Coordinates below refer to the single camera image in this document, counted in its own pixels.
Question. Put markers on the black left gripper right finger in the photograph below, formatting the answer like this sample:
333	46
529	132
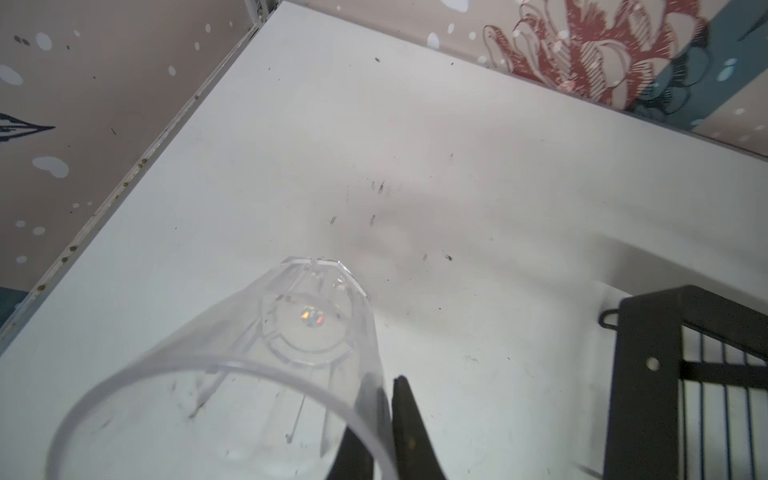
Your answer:
415	456

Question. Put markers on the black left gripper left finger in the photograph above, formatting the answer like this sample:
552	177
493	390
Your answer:
353	459

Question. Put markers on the clear plastic cup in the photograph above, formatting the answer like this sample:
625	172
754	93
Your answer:
261	385

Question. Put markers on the black wire dish rack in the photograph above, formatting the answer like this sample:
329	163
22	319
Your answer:
679	387

